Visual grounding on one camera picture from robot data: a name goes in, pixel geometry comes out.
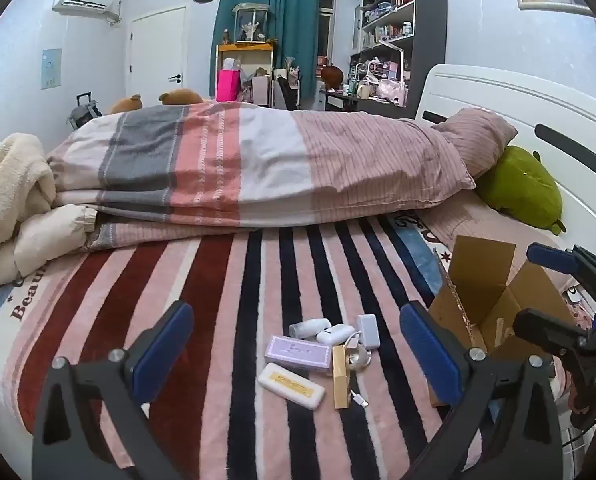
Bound dark tall bookshelf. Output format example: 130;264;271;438
350;0;448;118

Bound grey suitcase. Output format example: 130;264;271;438
67;91;103;128

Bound white air conditioner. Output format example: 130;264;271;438
52;0;124;25

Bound light blue wall poster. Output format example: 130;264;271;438
40;48;63;91

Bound white bed headboard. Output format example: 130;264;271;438
417;63;596;281

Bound cream fleece blanket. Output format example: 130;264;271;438
0;132;56;261

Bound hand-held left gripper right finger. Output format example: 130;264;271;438
399;301;563;480

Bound teal curtain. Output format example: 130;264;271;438
209;0;323;111

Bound white power bank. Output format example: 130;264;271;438
357;314;381;350

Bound flat purple box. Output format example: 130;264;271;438
264;335;329;373

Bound brown round ball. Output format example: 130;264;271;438
320;66;346;91

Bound white puffy jacket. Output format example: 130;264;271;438
0;204;99;285

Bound brown teddy bear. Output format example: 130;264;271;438
109;94;144;115
158;88;203;106

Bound white earbuds case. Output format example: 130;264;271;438
316;324;356;346

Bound white door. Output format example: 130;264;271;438
128;6;187;107

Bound yellow shelf unit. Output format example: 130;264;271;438
215;40;277;103

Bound slim gold box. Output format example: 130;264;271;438
332;344;351;409

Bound cream white oblong case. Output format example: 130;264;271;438
257;362;325;409

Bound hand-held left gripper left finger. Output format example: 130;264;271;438
30;300;196;480

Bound small white cylindrical device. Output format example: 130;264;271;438
289;318;330;340

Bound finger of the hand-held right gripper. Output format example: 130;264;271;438
526;242;596;306
512;308;592;356

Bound white charging cable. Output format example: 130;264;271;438
344;330;372;409

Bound brown cardboard box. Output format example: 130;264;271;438
428;234;578;408

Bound striped plush bed blanket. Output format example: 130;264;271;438
0;212;586;480

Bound pink grey striped duvet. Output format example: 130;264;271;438
45;101;478;251

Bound pink gift bag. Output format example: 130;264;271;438
216;69;241;102

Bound pink printed cloth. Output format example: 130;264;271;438
562;282;596;326

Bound glass display case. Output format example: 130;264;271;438
232;2;271;43

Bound green plush toy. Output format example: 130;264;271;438
475;145;567;236

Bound pink striped pillow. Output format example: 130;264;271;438
435;107;519;191

